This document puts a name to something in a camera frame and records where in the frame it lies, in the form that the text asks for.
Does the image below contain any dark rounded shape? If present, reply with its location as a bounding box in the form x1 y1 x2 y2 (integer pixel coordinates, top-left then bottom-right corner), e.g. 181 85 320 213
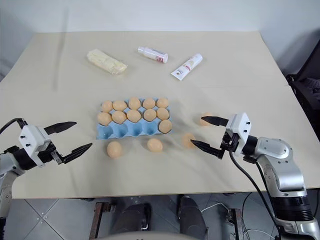
121 202 153 237
177 195 209 237

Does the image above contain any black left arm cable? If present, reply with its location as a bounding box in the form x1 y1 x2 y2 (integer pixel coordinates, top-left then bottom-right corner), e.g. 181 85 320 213
0 117 28 135

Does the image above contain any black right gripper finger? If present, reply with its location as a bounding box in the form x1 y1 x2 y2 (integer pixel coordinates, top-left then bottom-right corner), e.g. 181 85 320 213
190 139 224 160
200 115 230 127

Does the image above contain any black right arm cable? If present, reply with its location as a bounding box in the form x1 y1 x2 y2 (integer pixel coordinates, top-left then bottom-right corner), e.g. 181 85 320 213
228 149 277 227

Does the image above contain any black chair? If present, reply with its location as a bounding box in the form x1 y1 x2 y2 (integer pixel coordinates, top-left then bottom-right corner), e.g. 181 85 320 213
285 32 320 127

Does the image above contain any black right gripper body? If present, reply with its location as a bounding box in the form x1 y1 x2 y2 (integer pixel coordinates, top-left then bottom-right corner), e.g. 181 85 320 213
219 130 240 160

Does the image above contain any rusty metal table leg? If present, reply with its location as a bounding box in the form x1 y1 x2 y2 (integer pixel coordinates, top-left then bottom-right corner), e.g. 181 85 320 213
88 201 114 240
225 208 244 240

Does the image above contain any blue egg tray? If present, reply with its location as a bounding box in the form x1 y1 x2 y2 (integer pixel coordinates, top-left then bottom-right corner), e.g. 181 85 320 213
96 102 174 141

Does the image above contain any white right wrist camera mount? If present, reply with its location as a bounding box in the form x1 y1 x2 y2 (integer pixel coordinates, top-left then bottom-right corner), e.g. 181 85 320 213
224 112 252 158

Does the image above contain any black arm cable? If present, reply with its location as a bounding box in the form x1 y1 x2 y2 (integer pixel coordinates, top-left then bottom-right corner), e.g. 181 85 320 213
228 149 277 227
0 117 28 135

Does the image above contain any pale yellow wrapped food pack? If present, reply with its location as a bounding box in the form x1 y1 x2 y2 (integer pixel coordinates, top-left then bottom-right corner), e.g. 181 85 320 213
86 48 129 76

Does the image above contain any brown egg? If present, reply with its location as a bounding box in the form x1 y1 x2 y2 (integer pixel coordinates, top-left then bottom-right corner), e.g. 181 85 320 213
111 111 127 125
101 100 115 113
106 141 123 159
142 97 157 110
126 109 142 124
112 100 128 112
128 96 142 110
156 97 170 109
181 133 197 149
146 138 164 153
158 119 173 134
96 112 112 126
143 108 158 122
156 107 171 120
199 112 215 127

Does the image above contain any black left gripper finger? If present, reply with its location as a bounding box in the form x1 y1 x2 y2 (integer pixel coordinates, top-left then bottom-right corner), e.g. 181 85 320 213
58 142 94 165
44 121 78 136

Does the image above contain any white squeeze tube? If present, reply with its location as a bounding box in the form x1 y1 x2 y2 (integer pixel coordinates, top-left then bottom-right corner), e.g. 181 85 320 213
170 52 204 82

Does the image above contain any black floor cable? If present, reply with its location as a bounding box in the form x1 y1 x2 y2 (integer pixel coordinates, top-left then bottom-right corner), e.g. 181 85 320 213
241 191 277 240

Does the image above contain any white bottle with red label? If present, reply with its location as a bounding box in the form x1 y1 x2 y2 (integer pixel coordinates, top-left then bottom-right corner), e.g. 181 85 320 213
137 45 169 64

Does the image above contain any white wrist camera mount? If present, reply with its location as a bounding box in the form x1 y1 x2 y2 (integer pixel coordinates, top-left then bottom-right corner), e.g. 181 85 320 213
19 124 53 161
224 112 252 158

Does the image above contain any beige tablecloth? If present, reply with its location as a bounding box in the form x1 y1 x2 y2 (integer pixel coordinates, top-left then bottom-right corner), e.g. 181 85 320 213
0 30 320 200

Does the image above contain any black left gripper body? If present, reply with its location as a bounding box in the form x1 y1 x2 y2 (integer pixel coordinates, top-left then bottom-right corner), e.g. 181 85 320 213
36 140 63 166

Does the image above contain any white floor cable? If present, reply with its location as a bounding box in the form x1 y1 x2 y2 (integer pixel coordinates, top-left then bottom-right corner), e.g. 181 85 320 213
201 201 226 215

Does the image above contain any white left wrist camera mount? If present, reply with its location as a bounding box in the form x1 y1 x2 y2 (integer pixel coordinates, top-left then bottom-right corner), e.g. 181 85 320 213
19 124 53 161

